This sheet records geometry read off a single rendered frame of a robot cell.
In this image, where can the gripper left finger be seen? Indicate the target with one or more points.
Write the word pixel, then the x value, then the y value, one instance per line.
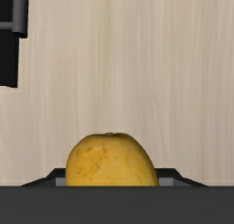
pixel 51 179

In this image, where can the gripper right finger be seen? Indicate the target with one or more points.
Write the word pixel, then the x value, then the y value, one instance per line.
pixel 170 179

